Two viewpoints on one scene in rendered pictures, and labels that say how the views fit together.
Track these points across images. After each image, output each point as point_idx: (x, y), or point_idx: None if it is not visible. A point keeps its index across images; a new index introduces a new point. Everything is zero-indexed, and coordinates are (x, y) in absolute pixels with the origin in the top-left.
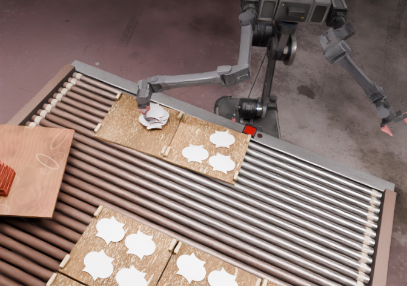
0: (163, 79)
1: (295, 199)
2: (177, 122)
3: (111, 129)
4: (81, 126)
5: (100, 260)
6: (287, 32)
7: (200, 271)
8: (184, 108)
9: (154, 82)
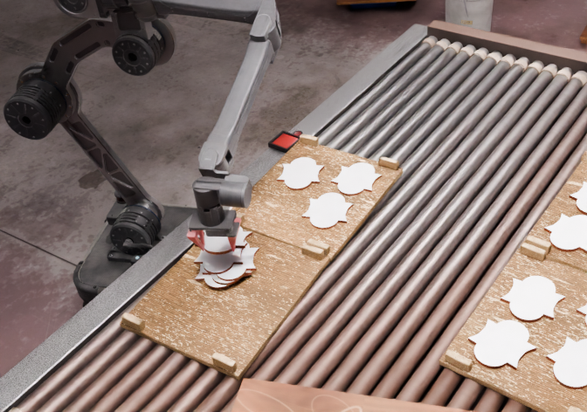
0: (219, 137)
1: (436, 111)
2: None
3: (230, 340)
4: (200, 406)
5: (573, 358)
6: None
7: (579, 220)
8: None
9: (220, 155)
